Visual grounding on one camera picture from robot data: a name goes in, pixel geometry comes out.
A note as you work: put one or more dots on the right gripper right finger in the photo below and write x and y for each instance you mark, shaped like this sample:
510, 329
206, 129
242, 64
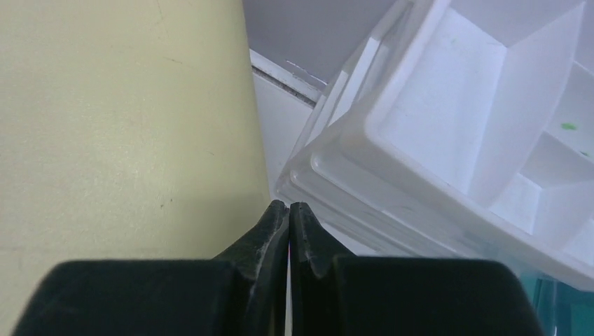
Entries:
335, 292

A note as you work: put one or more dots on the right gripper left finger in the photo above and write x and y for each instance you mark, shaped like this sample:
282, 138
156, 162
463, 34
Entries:
241, 291

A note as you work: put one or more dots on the yellow hard-shell suitcase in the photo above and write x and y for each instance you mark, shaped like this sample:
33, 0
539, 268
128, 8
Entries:
129, 129

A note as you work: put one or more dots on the white plastic drawer organizer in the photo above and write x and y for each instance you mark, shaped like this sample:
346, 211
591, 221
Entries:
460, 129

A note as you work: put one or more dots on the teal transparent plastic tray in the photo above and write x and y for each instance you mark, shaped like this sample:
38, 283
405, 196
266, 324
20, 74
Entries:
560, 309

